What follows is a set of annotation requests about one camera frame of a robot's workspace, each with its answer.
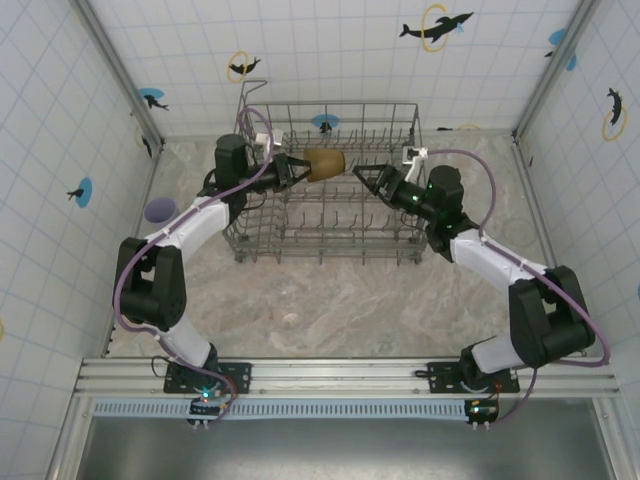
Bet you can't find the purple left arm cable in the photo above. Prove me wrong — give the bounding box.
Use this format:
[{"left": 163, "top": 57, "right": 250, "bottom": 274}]
[{"left": 112, "top": 107, "right": 277, "bottom": 409}]

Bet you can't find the white slotted cable duct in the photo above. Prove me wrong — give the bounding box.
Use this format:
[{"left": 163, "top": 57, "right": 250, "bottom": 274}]
[{"left": 92, "top": 398, "right": 476, "bottom": 420}]

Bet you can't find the lilac plastic cup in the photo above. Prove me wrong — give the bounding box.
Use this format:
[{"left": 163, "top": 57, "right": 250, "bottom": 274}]
[{"left": 143, "top": 196, "right": 178, "bottom": 225}]

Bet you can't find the brown plastic cup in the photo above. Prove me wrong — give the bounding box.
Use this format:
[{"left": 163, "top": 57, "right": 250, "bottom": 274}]
[{"left": 303, "top": 147, "right": 347, "bottom": 184}]

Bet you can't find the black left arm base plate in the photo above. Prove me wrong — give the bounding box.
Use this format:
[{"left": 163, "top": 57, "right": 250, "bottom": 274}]
[{"left": 163, "top": 359, "right": 254, "bottom": 396}]

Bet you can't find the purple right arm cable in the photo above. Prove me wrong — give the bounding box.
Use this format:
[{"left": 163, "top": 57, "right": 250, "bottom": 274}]
[{"left": 424, "top": 147, "right": 612, "bottom": 426}]

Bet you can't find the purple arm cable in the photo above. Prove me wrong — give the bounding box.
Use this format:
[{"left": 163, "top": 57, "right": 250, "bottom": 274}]
[
  {"left": 424, "top": 147, "right": 612, "bottom": 426},
  {"left": 112, "top": 107, "right": 277, "bottom": 409}
]

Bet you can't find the long aluminium mounting rail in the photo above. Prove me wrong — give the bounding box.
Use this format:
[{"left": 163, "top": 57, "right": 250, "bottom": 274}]
[{"left": 73, "top": 355, "right": 621, "bottom": 399}]

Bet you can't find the aluminium corner post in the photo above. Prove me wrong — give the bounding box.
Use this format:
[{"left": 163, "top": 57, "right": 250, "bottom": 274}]
[
  {"left": 74, "top": 0, "right": 166, "bottom": 154},
  {"left": 512, "top": 0, "right": 601, "bottom": 144}
]

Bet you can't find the grey metal panel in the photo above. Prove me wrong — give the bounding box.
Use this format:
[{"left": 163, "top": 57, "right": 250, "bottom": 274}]
[{"left": 82, "top": 417, "right": 619, "bottom": 480}]

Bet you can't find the grey wire dish rack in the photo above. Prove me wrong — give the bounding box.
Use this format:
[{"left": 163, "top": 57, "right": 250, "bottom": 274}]
[{"left": 222, "top": 78, "right": 434, "bottom": 269}]

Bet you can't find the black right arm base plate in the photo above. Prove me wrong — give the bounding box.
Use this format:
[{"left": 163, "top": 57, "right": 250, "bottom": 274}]
[{"left": 414, "top": 359, "right": 521, "bottom": 396}]

